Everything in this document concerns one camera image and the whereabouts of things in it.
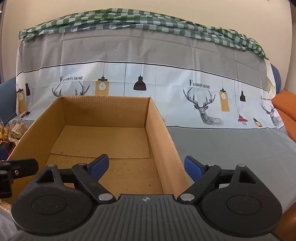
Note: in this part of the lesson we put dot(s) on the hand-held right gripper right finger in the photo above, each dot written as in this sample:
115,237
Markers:
193,169

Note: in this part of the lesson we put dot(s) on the green checked cloth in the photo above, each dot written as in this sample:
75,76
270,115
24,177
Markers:
138,20

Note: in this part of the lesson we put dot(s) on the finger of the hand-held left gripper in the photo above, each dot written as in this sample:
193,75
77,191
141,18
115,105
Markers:
23,168
3,154

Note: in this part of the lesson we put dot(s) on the grey deer print cloth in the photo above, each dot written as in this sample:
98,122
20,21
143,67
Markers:
161,51

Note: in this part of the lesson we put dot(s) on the brown cardboard box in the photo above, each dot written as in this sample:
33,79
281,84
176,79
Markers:
104,139

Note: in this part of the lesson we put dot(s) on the orange cushion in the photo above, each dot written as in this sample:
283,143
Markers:
286,104

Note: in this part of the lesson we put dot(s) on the round grain cake packet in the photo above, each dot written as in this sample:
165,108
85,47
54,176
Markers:
18,129

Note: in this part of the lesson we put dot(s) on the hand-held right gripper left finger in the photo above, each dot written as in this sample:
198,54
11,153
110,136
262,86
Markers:
98,168

